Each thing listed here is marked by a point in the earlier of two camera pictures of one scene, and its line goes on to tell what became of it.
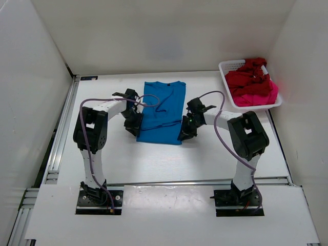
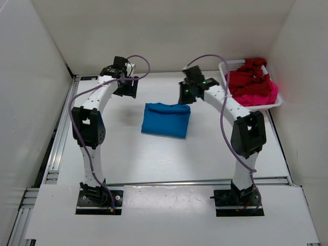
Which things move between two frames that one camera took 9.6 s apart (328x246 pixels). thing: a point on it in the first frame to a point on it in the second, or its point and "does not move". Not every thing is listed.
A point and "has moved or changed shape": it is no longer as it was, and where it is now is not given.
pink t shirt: (245, 99) does not move
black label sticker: (89, 78) does not move
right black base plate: (238, 203) does not move
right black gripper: (187, 129) to (185, 95)
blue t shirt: (164, 107) has moved or changed shape
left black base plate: (97, 202) does not move
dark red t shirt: (249, 79) does not move
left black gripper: (134, 123) to (128, 87)
